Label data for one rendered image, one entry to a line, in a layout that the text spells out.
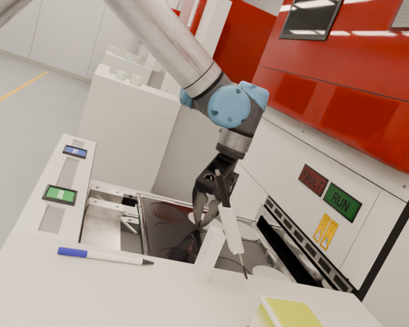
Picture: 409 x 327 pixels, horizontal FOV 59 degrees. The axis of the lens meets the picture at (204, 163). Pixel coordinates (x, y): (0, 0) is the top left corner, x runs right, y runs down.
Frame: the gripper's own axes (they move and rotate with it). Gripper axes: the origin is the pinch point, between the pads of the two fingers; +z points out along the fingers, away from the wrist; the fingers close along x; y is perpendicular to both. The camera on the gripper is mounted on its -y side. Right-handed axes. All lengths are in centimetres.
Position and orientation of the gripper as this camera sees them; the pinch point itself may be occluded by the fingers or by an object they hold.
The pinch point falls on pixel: (199, 224)
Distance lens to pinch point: 88.9
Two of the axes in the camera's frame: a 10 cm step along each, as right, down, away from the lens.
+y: 3.0, -1.4, 9.4
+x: -8.9, -4.0, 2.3
